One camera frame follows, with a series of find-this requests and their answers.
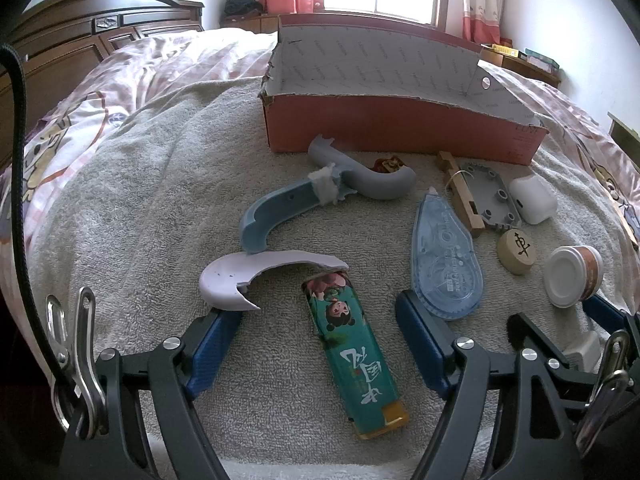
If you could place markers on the round wooden chess piece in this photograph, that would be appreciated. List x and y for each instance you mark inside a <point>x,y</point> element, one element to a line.
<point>517,255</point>

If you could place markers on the grey towel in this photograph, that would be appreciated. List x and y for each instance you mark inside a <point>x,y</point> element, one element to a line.
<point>150,210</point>

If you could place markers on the white charger block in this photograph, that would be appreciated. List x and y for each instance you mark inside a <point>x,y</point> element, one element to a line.
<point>582,352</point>

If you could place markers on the blue curved plastic piece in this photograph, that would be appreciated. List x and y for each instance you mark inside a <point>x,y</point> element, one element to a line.
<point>270,205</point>

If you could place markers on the dark wooden headboard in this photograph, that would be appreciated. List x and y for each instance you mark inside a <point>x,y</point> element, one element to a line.
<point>60,40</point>

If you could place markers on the pink printed blanket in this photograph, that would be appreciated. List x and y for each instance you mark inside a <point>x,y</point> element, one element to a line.
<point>150,65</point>

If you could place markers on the grey curved plastic piece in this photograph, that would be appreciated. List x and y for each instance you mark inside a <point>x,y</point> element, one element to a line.
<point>372,185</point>

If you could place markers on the yellow book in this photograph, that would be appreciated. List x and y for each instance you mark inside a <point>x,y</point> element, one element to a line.
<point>507,50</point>

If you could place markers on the wooden shelf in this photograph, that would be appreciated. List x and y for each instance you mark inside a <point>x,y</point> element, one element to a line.
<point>627,135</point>

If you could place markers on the blue correction tape dispenser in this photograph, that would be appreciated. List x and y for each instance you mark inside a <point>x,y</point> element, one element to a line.
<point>445,260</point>

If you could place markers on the white earbud case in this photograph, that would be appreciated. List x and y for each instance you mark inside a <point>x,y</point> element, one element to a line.
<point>532,200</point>

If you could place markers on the grey plastic plate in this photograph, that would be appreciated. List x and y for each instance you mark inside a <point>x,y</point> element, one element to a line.
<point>492,195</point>

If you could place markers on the white curved plastic piece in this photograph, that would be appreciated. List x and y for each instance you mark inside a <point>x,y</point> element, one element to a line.
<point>225,280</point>

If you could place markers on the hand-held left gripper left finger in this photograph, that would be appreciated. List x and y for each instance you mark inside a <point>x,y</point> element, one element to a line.
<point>212,350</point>

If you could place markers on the dark green bag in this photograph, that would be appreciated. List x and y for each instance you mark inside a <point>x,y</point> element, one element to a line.
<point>242,5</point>

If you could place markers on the small red toy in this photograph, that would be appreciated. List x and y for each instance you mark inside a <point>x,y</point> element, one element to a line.
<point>387,164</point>

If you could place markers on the green book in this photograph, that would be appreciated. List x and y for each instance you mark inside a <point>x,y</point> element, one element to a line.
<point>542,58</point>

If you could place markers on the white jar with orange label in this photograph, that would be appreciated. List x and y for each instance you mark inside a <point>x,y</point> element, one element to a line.
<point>567,275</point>

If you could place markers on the red cardboard box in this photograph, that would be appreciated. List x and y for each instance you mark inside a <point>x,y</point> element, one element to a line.
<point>375,120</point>

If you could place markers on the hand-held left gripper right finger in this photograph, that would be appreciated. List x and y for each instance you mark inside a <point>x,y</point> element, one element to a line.
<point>422,345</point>

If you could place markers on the green printed lighter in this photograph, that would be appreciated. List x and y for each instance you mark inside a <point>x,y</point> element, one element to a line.
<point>350,360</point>

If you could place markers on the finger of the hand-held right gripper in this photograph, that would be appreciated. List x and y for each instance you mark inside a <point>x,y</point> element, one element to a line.
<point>530,332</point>
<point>605,312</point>

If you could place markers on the wooden stick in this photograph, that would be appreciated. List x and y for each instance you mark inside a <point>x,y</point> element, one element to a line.
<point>462,200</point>

